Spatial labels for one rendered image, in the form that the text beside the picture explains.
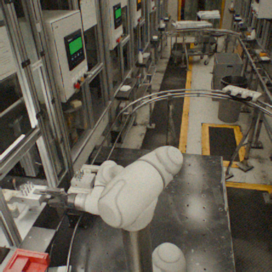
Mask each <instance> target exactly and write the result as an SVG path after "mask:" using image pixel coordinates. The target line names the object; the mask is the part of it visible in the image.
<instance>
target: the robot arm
mask: <svg viewBox="0 0 272 272"><path fill-rule="evenodd" d="M182 164H183V156H182V153H181V152H180V151H179V150H178V149H177V148H174V147H172V146H164V147H160V148H158V149H155V150H153V151H152V152H150V153H148V154H146V155H144V156H143V157H141V158H139V159H138V160H136V161H135V162H133V163H132V164H130V165H128V166H127V167H125V168H124V167H122V166H120V165H117V164H116V163H115V162H113V161H105V162H104V163H103V164H102V165H101V166H100V168H99V170H98V173H97V177H96V179H95V185H94V188H93V191H92V192H91V194H86V193H81V192H80V193H78V194H75V193H71V194H68V193H66V192H65V191H64V190H65V189H64V188H61V189H60V188H53V187H47V188H46V189H35V190H34V191H33V194H42V195H45V194H48V195H51V196H54V197H57V199H50V198H49V197H46V198H45V199H44V201H43V203H47V205H49V206H50V207H54V208H61V209H67V208H68V207H69V208H75V209H76V210H81V211H87V212H89V213H91V214H96V215H100V216H101V217H102V219H103V220H104V222H105V223H107V224H109V225H110V226H112V227H115V228H120V229H121V237H122V241H123V248H124V255H125V259H126V267H127V272H187V270H186V260H185V257H184V255H183V253H182V251H181V250H180V249H179V248H178V247H177V246H176V245H174V244H172V243H167V242H166V243H163V244H161V245H159V246H158V247H157V248H156V249H155V250H154V252H153V254H152V246H151V230H150V221H151V220H152V217H153V214H154V209H155V207H156V204H157V201H158V196H159V194H161V193H162V191H163V190H164V188H165V187H166V186H167V184H168V183H169V182H170V181H171V180H172V179H173V176H175V175H176V174H177V173H178V172H179V170H180V168H181V167H182Z"/></svg>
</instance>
